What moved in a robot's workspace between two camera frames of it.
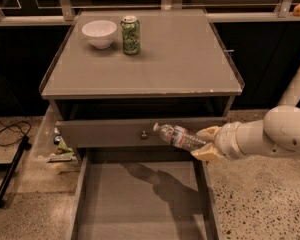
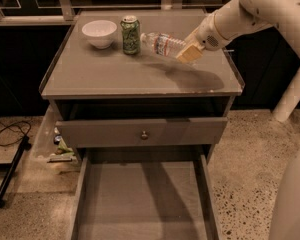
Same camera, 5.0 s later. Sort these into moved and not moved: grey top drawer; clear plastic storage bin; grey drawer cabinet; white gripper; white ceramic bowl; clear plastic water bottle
Moved: white gripper; clear plastic water bottle
Not moved: grey top drawer; white ceramic bowl; clear plastic storage bin; grey drawer cabinet
